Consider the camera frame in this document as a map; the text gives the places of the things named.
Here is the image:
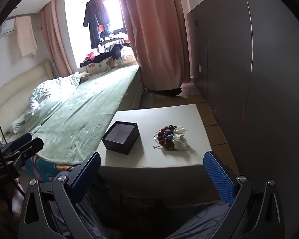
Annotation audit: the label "brown rudraksha bead bracelet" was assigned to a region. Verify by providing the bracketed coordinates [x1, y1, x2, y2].
[153, 124, 178, 151]

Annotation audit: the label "black square jewelry box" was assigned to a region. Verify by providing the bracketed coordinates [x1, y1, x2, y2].
[101, 121, 140, 155]

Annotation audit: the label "cream padded headboard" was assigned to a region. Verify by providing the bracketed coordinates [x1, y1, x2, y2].
[0, 61, 54, 134]

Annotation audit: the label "green bed blanket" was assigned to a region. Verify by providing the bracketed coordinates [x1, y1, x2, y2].
[5, 64, 140, 166]

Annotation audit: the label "light floral duvet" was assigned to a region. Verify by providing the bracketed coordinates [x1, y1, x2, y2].
[11, 74, 82, 134]

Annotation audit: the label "beige hanging towel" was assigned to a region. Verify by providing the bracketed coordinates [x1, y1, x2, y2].
[15, 16, 38, 57]

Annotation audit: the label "white air conditioner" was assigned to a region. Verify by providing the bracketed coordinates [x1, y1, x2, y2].
[0, 18, 16, 38]

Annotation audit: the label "black clothes on sill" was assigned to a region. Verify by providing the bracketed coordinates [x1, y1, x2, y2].
[80, 44, 124, 68]

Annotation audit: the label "floral window seat cushion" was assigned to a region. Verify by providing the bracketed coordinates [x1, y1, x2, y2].
[78, 46, 137, 75]

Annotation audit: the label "pink left curtain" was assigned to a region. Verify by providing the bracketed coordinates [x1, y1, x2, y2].
[40, 0, 73, 77]

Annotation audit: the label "pink curtain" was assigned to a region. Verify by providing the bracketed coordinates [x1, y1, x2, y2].
[40, 0, 73, 77]
[120, 0, 190, 91]

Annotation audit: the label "dark hanging clothes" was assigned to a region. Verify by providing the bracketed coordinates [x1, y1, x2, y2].
[83, 0, 112, 49]

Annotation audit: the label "pink right curtain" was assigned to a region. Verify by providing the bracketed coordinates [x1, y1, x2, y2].
[120, 0, 190, 91]

